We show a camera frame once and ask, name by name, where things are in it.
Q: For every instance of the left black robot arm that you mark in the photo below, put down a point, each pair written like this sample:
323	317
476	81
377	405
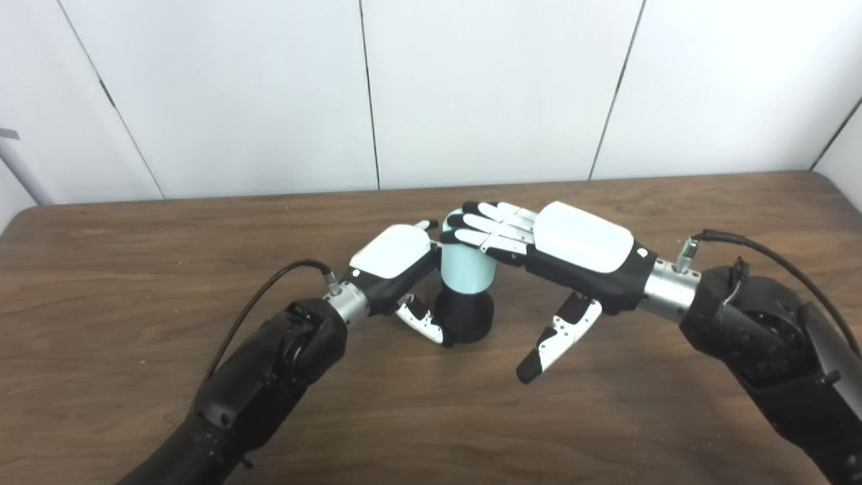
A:
262	384

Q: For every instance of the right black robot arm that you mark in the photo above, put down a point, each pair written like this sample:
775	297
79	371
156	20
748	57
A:
761	330

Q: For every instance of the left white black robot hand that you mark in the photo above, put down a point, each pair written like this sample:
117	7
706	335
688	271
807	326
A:
394	252

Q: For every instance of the black funnel-shaped nozzle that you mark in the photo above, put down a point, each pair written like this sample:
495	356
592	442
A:
468	316

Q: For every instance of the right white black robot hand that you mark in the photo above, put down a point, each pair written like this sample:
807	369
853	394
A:
586	242

